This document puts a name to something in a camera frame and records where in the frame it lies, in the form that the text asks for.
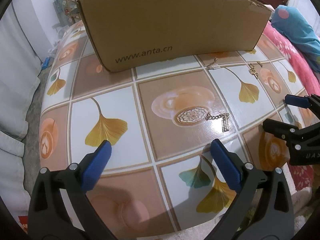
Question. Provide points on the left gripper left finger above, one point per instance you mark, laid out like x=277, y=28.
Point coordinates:
x=59, y=207

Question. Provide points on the white curtain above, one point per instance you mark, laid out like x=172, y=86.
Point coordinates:
x=20, y=68

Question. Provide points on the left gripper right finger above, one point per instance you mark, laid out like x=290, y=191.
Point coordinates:
x=273, y=217

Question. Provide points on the blue pillow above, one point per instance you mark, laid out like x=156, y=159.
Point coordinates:
x=290, y=23

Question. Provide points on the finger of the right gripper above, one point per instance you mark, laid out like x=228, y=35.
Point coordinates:
x=308, y=101
x=282, y=130

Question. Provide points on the wooden chair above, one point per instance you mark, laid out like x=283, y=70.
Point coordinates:
x=70, y=2

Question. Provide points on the brown cardboard box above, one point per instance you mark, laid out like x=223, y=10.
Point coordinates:
x=131, y=33

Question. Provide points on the pink floral blanket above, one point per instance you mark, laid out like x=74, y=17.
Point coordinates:
x=295, y=58

